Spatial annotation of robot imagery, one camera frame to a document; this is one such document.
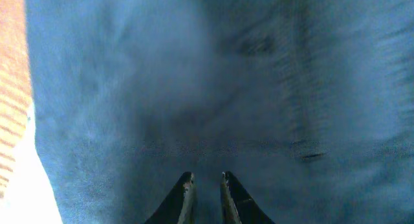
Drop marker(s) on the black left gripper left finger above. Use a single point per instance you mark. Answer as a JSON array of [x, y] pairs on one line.
[[179, 206]]

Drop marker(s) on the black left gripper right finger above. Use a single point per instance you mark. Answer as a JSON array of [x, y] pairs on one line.
[[237, 205]]

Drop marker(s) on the dark blue trousers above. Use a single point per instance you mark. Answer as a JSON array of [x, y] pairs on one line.
[[308, 102]]

